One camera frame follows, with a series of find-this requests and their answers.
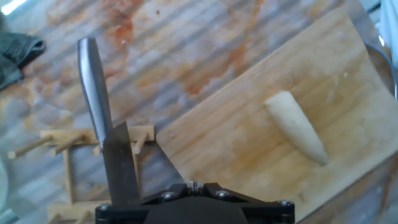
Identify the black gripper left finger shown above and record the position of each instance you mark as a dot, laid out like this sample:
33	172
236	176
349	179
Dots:
124	211

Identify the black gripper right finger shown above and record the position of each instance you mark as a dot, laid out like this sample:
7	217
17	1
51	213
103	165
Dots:
267	211

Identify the steel cleaver knife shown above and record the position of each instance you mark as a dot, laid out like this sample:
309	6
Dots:
119	168

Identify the white radish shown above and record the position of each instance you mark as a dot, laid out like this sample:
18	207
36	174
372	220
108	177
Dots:
295	127

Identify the wooden dish rack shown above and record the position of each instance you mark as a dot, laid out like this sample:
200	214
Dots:
68	180

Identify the wooden cutting board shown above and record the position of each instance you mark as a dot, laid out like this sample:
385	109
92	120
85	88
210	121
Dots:
233	149

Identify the marble pattern table mat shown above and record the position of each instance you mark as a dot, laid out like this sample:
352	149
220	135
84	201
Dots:
171	56

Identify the grey green cloth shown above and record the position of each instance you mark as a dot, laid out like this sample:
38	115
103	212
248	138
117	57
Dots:
18	53

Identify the white paper stack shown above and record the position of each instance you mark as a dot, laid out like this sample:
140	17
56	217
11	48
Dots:
390	25

